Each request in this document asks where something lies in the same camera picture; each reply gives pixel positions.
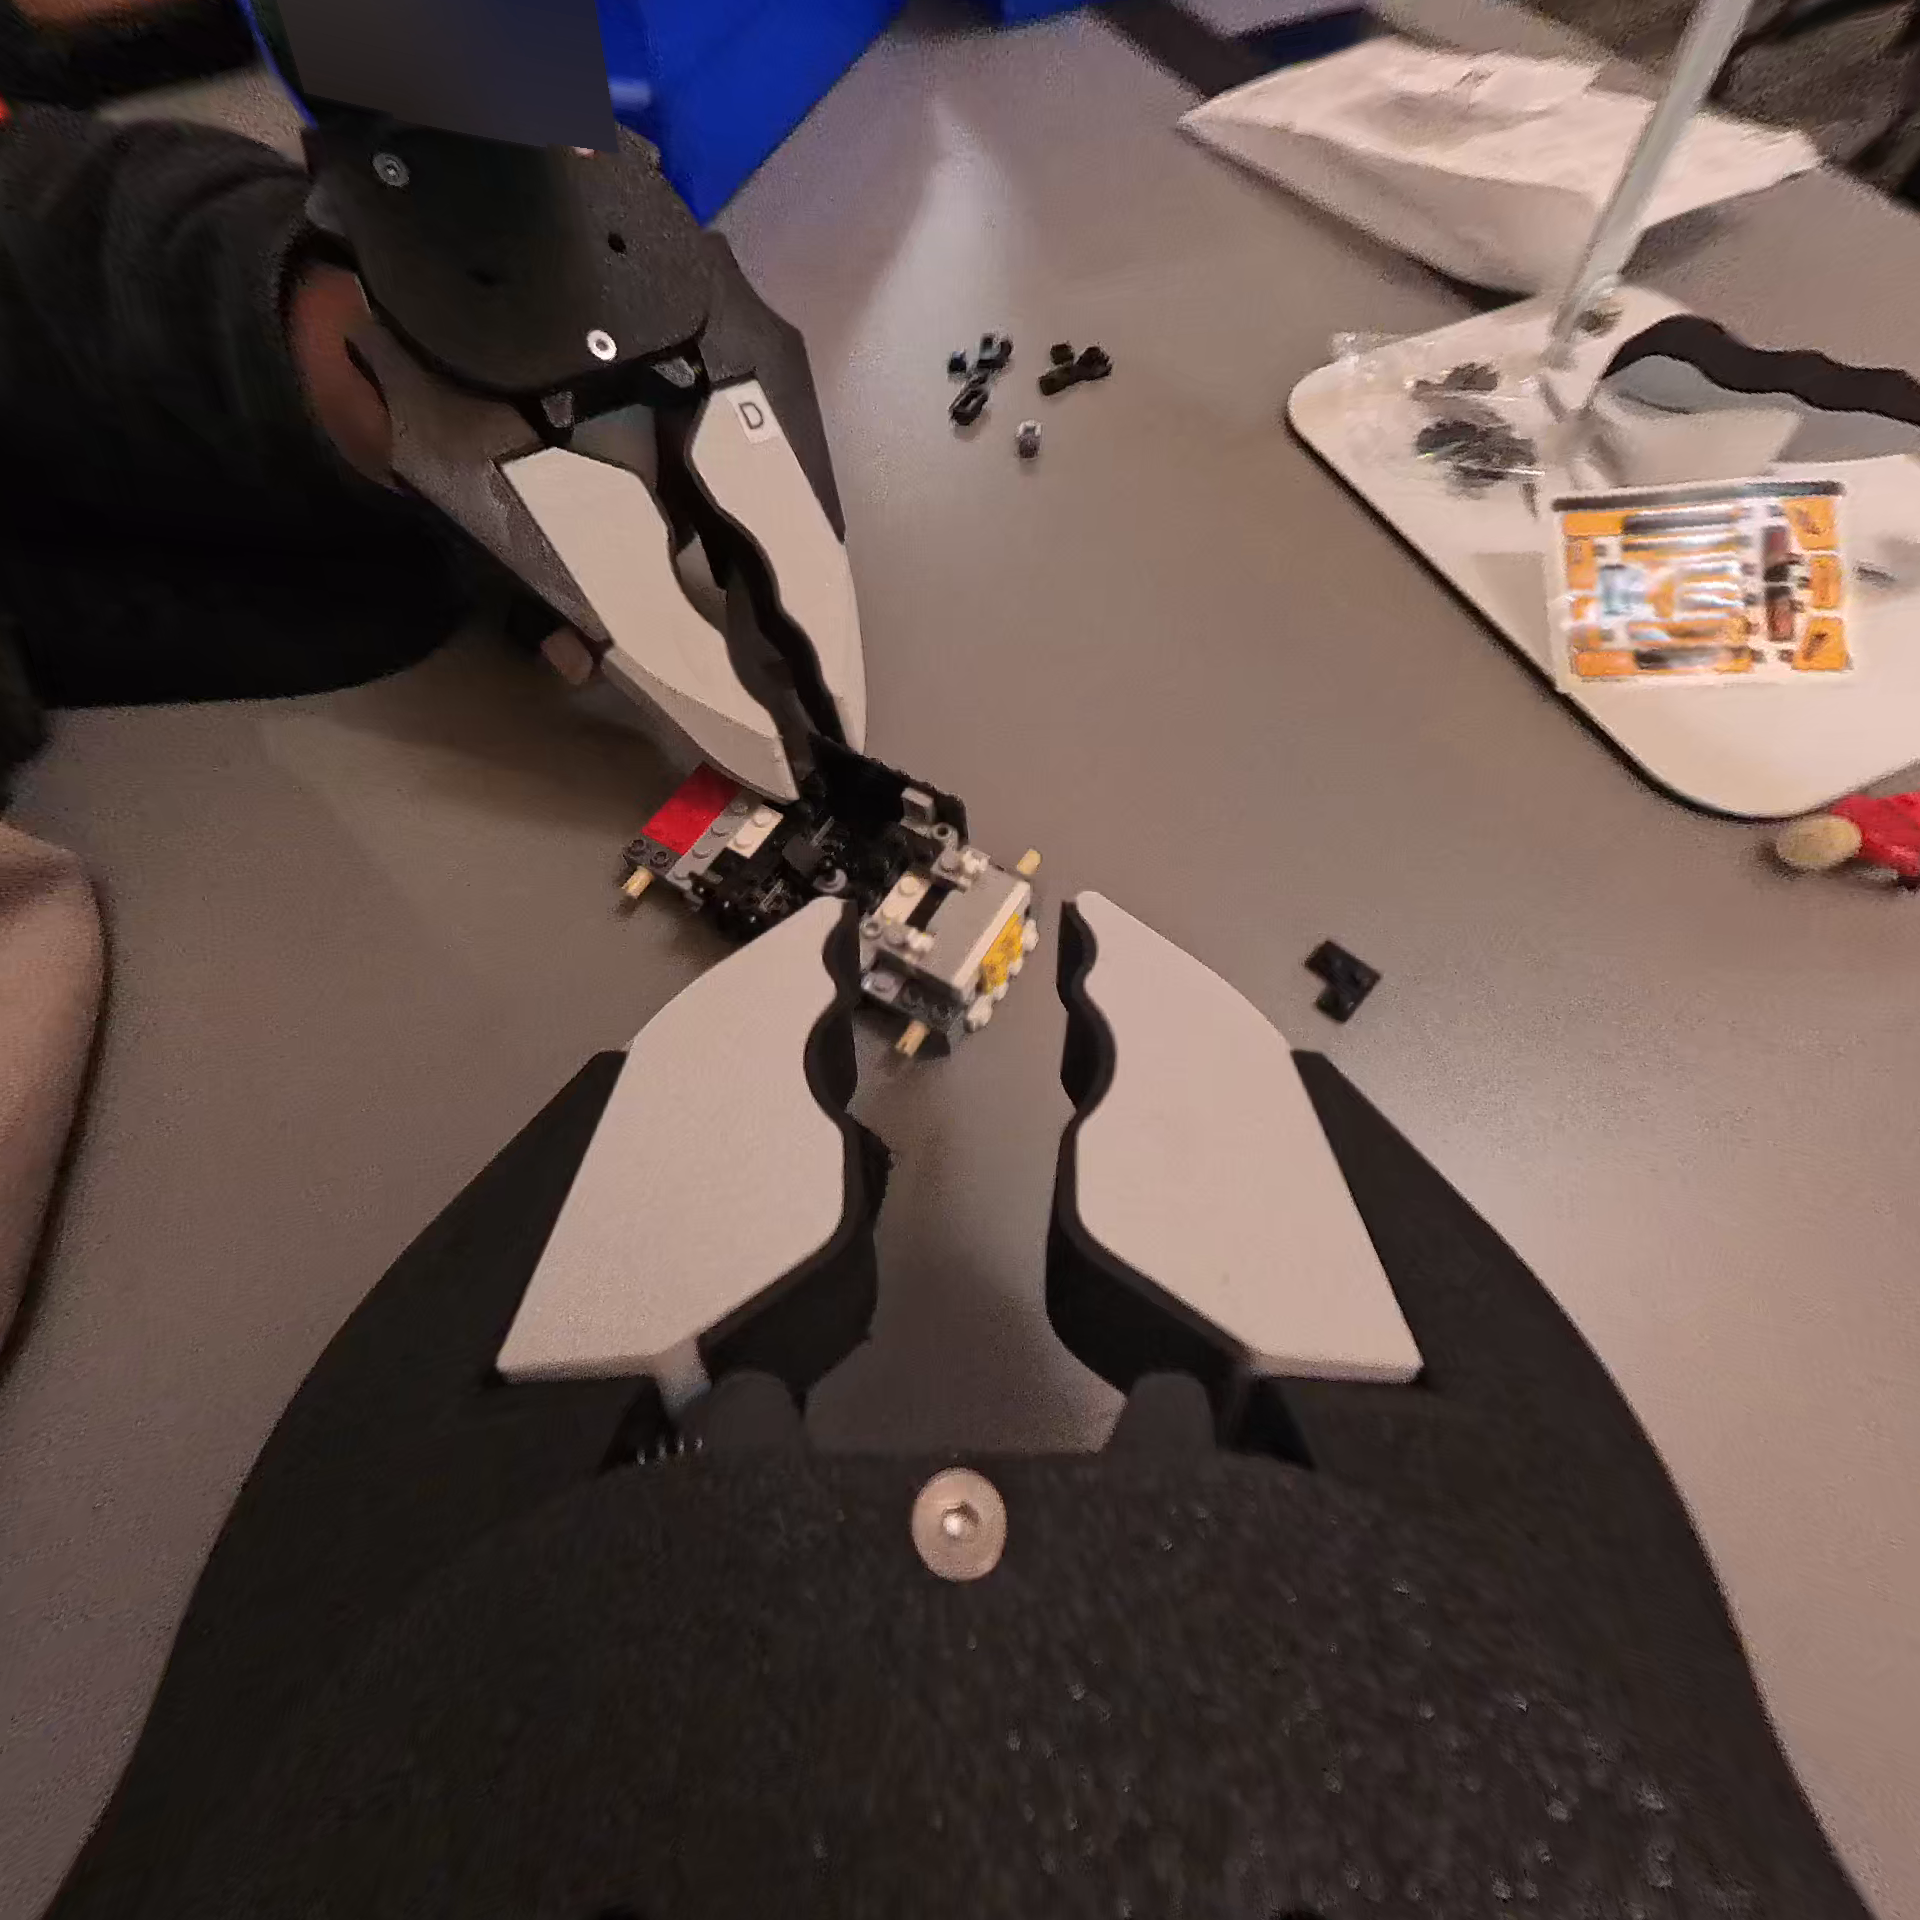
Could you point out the grey block with black wavy edge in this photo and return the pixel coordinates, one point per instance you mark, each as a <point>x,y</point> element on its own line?
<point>1770,368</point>

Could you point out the person's grey shirt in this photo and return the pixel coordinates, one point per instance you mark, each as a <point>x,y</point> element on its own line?
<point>38,1051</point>

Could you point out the cluster of small black bricks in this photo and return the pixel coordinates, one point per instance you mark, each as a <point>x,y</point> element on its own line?
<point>1072,368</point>

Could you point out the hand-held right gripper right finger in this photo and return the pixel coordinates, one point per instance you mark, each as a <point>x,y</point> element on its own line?
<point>1231,1185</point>

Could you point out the black angled plate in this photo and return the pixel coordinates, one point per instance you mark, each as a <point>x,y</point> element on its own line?
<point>1341,978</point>

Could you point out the white paper bag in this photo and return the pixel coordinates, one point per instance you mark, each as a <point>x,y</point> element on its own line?
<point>1471,151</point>

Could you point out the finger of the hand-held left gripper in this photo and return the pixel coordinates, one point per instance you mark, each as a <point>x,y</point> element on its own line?
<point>600,554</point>
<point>794,554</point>

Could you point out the small red toy figure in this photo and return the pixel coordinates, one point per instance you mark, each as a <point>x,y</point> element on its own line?
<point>1875,832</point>

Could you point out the clear bag of black parts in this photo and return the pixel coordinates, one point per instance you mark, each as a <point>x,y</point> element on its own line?
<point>1462,429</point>

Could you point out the person's left forearm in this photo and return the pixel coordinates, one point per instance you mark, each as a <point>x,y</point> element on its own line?
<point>151,450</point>

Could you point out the orange sticker sheet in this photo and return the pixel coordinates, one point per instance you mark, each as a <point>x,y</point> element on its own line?
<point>1694,585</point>

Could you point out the toy brick vehicle model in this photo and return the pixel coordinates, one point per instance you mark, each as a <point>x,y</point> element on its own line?
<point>961,930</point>

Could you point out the white book stand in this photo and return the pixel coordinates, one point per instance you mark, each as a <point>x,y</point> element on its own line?
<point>1724,751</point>

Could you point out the grey desk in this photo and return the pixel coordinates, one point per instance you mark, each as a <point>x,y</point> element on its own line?
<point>1201,674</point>

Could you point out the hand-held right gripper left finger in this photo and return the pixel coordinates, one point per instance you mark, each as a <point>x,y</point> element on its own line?
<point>690,1170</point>

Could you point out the person's left hand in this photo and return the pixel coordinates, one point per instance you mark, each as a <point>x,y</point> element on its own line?
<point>339,390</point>

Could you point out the blue plastic bin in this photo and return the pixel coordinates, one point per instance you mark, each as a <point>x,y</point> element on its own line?
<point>781,90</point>

